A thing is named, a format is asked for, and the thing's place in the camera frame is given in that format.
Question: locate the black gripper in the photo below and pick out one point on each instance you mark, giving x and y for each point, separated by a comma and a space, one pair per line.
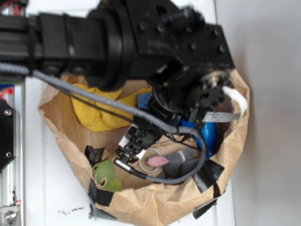
186, 60

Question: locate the green plush animal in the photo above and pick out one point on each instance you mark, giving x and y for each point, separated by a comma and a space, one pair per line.
104, 174

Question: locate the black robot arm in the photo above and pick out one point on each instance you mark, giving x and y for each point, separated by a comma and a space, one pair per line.
100, 46

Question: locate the light blue sponge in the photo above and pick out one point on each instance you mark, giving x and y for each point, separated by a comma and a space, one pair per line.
143, 100

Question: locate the blue plastic bottle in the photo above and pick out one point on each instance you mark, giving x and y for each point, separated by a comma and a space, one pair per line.
209, 133

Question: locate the grey plush mouse toy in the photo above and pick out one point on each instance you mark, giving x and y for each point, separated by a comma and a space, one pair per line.
174, 165

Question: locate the yellow microfiber cloth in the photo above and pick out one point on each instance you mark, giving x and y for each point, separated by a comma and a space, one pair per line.
106, 118

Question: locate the brown paper bag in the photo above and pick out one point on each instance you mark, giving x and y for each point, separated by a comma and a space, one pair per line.
141, 202

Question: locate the white plastic tray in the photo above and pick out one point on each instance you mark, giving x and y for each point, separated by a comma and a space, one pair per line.
53, 195

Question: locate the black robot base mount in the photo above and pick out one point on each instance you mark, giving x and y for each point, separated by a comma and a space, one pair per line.
7, 134

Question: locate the aluminium frame rail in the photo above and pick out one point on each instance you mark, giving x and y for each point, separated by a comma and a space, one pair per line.
12, 210

